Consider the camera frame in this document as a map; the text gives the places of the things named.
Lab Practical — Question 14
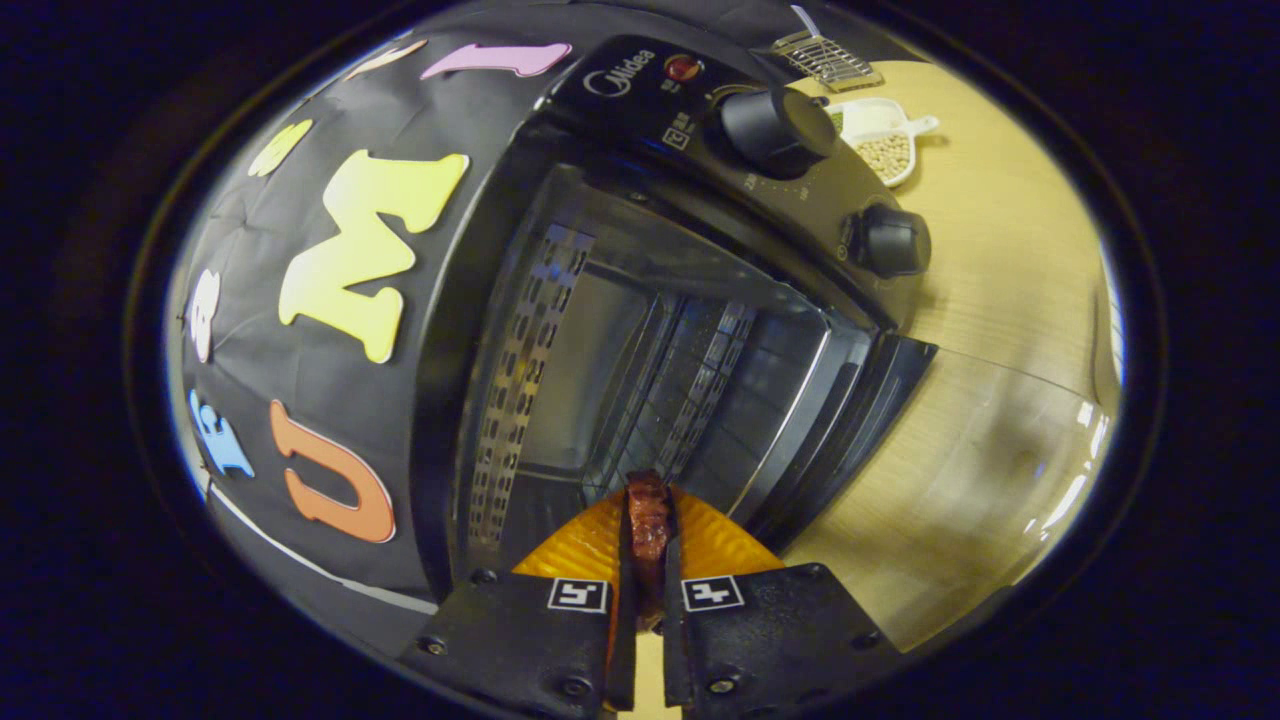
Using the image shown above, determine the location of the black toaster oven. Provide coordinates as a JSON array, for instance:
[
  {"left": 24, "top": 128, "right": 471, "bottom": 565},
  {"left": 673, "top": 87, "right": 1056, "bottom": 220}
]
[{"left": 410, "top": 35, "right": 1119, "bottom": 651}]

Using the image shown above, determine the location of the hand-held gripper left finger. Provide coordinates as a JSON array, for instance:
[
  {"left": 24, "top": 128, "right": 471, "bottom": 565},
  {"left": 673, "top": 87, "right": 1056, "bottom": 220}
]
[{"left": 400, "top": 490, "right": 638, "bottom": 716}]

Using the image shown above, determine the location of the white divided dish with beans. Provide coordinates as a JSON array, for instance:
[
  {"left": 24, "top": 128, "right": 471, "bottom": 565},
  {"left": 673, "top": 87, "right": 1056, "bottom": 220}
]
[{"left": 825, "top": 97, "right": 941, "bottom": 189}]

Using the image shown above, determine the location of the reddish brown meat piece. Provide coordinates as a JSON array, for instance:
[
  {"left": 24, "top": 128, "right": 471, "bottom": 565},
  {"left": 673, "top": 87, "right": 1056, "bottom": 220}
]
[{"left": 626, "top": 470, "right": 673, "bottom": 633}]

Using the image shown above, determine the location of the metal wire basket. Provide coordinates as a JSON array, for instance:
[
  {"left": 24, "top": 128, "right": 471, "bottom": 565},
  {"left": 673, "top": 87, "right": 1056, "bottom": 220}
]
[{"left": 770, "top": 5, "right": 886, "bottom": 93}]

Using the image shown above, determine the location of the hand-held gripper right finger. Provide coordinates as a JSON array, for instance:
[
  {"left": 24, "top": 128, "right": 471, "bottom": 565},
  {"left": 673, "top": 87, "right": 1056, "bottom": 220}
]
[{"left": 662, "top": 488, "right": 906, "bottom": 716}]

